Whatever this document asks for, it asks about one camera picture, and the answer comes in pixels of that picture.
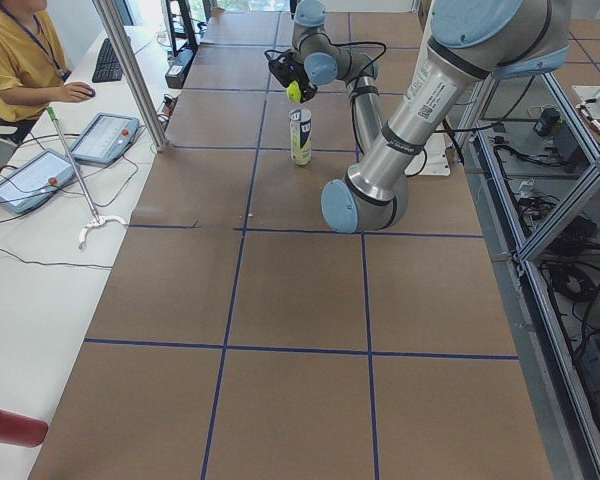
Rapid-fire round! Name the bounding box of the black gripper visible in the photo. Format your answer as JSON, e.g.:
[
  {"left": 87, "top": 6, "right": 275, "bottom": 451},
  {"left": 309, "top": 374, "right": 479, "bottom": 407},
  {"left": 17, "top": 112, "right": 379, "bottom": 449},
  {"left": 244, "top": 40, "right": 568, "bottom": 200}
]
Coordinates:
[{"left": 285, "top": 49, "right": 317, "bottom": 103}]

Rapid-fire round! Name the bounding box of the yellow tennis ball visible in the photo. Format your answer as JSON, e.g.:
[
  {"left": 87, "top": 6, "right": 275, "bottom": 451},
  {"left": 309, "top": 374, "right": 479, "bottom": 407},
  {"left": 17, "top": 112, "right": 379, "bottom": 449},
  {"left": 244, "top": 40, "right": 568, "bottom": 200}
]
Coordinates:
[{"left": 286, "top": 81, "right": 302, "bottom": 103}]

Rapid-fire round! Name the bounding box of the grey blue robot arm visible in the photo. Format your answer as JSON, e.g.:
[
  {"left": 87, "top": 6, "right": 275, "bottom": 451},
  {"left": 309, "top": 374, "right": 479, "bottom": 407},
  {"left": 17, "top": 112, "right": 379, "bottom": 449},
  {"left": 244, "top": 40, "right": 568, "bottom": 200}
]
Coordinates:
[{"left": 291, "top": 1, "right": 572, "bottom": 233}]

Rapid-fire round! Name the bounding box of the clear tennis ball can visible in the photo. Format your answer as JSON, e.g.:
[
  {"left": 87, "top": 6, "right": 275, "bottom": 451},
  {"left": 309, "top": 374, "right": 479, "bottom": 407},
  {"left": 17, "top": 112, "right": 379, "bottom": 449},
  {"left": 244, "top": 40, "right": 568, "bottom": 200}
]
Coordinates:
[{"left": 289, "top": 108, "right": 312, "bottom": 166}]

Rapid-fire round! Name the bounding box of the black keyboard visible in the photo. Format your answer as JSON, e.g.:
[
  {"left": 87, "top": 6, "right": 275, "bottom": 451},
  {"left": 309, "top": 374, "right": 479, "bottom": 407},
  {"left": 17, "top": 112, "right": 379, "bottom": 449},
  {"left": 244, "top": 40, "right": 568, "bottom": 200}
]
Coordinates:
[{"left": 92, "top": 38, "right": 123, "bottom": 83}]

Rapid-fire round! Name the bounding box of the far teach pendant tablet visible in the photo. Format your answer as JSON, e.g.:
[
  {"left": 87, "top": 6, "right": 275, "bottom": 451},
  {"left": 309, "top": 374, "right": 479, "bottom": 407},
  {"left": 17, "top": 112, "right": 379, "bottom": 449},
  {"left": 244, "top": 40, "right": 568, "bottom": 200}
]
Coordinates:
[{"left": 71, "top": 112, "right": 140, "bottom": 166}]

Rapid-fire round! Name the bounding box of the teach pendant tablet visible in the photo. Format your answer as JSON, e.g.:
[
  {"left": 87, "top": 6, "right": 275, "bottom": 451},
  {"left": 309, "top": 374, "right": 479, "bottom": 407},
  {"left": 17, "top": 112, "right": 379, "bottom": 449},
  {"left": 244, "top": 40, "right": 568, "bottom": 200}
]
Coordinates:
[
  {"left": 0, "top": 149, "right": 75, "bottom": 214},
  {"left": 71, "top": 112, "right": 140, "bottom": 166}
]

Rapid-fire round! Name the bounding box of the reacher grabber stick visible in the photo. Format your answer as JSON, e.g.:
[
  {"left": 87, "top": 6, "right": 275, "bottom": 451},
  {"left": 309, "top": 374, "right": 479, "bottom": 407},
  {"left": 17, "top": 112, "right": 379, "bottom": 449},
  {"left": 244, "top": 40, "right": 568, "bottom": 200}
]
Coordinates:
[{"left": 46, "top": 106, "right": 128, "bottom": 250}]

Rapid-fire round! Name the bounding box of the near teach pendant tablet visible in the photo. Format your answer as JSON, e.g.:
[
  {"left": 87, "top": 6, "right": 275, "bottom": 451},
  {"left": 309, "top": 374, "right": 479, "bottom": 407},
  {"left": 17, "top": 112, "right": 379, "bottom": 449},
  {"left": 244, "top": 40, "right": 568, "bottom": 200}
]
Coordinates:
[{"left": 0, "top": 149, "right": 75, "bottom": 214}]

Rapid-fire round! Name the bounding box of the person in yellow shirt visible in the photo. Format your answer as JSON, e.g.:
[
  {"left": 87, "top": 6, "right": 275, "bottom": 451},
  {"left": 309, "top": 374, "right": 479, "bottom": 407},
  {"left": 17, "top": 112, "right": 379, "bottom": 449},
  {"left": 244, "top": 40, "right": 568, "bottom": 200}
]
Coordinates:
[{"left": 0, "top": 0, "right": 95, "bottom": 144}]

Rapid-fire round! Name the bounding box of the red cylinder bottle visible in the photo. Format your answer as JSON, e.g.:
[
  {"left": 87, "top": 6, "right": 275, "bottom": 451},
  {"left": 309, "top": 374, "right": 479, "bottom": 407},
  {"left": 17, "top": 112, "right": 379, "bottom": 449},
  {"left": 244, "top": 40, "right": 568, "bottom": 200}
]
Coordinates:
[{"left": 0, "top": 409, "right": 49, "bottom": 448}]

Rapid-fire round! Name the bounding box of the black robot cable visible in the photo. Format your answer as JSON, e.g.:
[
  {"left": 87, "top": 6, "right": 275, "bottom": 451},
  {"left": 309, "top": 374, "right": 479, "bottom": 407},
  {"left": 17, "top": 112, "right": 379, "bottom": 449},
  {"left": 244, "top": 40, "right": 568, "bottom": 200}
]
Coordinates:
[{"left": 329, "top": 41, "right": 387, "bottom": 151}]

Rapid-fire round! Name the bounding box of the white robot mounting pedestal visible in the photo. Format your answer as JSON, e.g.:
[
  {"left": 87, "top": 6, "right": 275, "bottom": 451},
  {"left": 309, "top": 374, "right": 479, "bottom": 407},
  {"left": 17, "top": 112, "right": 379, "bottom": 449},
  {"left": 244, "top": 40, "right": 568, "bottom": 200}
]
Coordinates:
[{"left": 403, "top": 1, "right": 450, "bottom": 176}]

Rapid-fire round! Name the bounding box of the aluminium frame post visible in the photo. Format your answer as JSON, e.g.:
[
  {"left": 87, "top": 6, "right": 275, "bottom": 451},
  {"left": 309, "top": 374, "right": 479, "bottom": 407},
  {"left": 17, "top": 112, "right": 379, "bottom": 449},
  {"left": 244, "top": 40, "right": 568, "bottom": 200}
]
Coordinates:
[{"left": 93, "top": 0, "right": 167, "bottom": 152}]

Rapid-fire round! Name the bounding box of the aluminium side frame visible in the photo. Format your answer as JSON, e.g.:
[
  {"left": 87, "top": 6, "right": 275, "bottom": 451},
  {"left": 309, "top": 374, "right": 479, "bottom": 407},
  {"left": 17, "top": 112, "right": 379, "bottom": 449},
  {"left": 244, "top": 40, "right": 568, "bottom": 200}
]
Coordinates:
[{"left": 451, "top": 74, "right": 600, "bottom": 479}]

